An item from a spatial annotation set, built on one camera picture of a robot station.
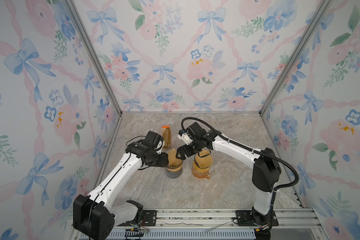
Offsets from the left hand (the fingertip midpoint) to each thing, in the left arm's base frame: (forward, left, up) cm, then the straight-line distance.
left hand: (164, 161), depth 78 cm
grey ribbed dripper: (-4, -5, +1) cm, 7 cm away
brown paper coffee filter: (+2, -21, -1) cm, 21 cm away
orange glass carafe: (-2, -21, -13) cm, 25 cm away
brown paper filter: (+2, -4, -3) cm, 6 cm away
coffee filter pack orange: (+21, +1, -8) cm, 23 cm away
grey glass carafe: (-3, -5, -10) cm, 12 cm away
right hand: (+7, -9, -2) cm, 12 cm away
